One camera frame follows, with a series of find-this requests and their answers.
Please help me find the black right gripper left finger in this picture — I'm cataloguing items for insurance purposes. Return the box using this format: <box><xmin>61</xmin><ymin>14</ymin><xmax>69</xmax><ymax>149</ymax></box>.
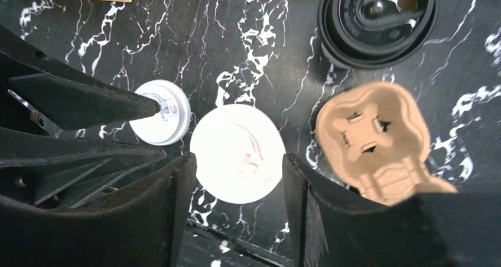
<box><xmin>1</xmin><ymin>152</ymin><xmax>197</xmax><ymax>266</ymax></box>

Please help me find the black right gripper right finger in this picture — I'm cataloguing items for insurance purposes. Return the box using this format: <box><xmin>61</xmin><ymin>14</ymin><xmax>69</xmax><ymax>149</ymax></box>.
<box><xmin>282</xmin><ymin>154</ymin><xmax>500</xmax><ymax>266</ymax></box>

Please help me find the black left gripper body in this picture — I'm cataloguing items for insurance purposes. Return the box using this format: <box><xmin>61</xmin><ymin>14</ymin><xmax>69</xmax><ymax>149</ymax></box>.
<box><xmin>1</xmin><ymin>27</ymin><xmax>166</xmax><ymax>209</ymax></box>

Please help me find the white plastic cup lid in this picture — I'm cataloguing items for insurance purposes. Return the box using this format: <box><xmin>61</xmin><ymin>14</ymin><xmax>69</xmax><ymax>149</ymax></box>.
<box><xmin>129</xmin><ymin>79</ymin><xmax>191</xmax><ymax>146</ymax></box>

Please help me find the black cup lid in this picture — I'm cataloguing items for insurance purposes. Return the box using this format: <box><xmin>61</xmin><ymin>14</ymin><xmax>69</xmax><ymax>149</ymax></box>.
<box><xmin>317</xmin><ymin>0</ymin><xmax>438</xmax><ymax>70</ymax></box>

